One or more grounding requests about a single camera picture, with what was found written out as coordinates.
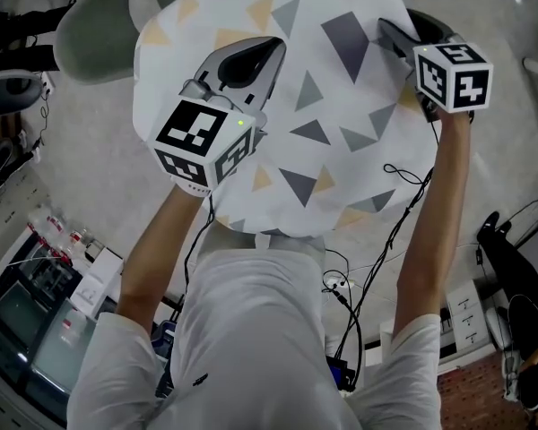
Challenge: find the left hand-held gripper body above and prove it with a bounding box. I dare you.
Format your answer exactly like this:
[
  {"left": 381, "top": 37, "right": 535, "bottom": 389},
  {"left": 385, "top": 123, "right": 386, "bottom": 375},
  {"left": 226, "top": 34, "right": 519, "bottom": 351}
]
[{"left": 153, "top": 78, "right": 269, "bottom": 198}]

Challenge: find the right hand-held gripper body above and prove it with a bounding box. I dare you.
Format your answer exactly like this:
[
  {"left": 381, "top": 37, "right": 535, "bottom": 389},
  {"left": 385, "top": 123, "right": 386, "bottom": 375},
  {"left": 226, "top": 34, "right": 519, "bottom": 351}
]
[{"left": 403, "top": 41, "right": 494, "bottom": 124}]

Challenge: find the white cloth with triangle pattern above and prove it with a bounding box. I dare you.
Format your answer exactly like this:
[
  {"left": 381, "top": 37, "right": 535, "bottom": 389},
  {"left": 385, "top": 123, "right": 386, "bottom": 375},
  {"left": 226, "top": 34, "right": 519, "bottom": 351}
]
[{"left": 132, "top": 0, "right": 421, "bottom": 241}]

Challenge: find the person's right forearm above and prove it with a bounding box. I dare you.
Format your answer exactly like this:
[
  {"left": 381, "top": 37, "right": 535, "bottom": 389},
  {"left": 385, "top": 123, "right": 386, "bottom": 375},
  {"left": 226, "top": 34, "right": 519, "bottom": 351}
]
[{"left": 393, "top": 109, "right": 474, "bottom": 338}]

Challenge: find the person's left forearm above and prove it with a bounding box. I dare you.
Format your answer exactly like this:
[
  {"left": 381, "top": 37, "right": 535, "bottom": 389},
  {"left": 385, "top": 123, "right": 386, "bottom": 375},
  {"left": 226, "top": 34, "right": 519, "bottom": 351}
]
[{"left": 116, "top": 185, "right": 217, "bottom": 326}]

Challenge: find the grey shell chair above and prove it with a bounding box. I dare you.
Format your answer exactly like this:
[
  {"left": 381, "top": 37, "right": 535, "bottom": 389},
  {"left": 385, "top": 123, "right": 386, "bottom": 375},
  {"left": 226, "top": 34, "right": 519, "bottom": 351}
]
[{"left": 53, "top": 0, "right": 223, "bottom": 84}]

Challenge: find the grey oval device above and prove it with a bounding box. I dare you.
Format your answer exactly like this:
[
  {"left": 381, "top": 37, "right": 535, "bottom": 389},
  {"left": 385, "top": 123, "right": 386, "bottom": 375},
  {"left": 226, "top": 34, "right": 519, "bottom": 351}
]
[{"left": 0, "top": 69, "right": 45, "bottom": 119}]

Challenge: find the pile of clear plastic bottles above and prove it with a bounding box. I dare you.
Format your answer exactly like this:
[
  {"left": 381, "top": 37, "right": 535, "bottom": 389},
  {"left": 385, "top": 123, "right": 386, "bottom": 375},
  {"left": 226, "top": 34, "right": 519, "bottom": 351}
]
[{"left": 25, "top": 206, "right": 100, "bottom": 268}]

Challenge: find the white cardboard box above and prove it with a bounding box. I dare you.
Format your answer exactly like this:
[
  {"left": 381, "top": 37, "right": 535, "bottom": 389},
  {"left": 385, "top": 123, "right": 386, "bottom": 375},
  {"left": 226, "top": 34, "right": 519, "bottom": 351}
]
[{"left": 70, "top": 245, "right": 125, "bottom": 320}]

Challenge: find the person's white shirt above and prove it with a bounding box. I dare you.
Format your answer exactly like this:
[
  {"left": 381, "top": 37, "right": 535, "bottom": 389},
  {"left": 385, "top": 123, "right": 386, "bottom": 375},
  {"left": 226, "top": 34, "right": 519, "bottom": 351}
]
[{"left": 65, "top": 233, "right": 445, "bottom": 430}]

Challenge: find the white power strip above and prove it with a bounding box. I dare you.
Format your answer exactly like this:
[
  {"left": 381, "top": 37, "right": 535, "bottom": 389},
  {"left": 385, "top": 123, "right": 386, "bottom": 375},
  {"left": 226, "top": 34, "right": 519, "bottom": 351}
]
[{"left": 321, "top": 270, "right": 359, "bottom": 296}]

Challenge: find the white drawer unit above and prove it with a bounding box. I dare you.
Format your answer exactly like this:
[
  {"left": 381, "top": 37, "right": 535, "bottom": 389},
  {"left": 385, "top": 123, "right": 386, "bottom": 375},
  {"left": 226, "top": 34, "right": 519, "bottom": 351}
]
[{"left": 445, "top": 279, "right": 495, "bottom": 358}]

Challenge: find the dark glass cabinet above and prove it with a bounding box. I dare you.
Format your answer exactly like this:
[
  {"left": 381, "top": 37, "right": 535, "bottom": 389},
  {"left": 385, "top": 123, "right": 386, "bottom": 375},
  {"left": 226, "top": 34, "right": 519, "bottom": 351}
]
[{"left": 0, "top": 228, "right": 100, "bottom": 425}]

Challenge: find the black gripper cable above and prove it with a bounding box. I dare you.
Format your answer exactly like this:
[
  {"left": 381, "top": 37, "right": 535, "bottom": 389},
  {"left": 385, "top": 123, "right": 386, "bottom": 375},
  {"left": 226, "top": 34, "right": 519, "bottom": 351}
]
[
  {"left": 182, "top": 193, "right": 217, "bottom": 296},
  {"left": 330, "top": 122, "right": 437, "bottom": 393}
]

